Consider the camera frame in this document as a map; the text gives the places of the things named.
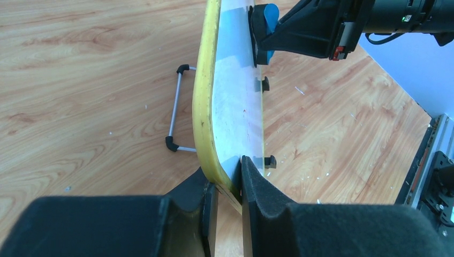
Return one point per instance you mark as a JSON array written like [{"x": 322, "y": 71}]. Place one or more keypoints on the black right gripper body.
[{"x": 340, "y": 24}]

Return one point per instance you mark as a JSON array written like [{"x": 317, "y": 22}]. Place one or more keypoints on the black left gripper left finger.
[{"x": 179, "y": 223}]

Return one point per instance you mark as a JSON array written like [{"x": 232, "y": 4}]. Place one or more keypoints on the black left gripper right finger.
[{"x": 275, "y": 225}]

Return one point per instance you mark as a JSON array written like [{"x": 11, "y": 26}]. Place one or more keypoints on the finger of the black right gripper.
[{"x": 307, "y": 29}]

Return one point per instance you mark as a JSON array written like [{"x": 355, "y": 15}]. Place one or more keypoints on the blue black whiteboard eraser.
[{"x": 262, "y": 20}]

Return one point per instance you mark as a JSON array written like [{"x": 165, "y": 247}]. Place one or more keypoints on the yellow framed whiteboard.
[{"x": 227, "y": 103}]

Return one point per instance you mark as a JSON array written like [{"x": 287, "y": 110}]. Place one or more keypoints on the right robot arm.
[{"x": 392, "y": 19}]

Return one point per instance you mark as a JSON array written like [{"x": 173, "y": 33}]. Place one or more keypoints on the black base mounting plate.
[{"x": 428, "y": 185}]

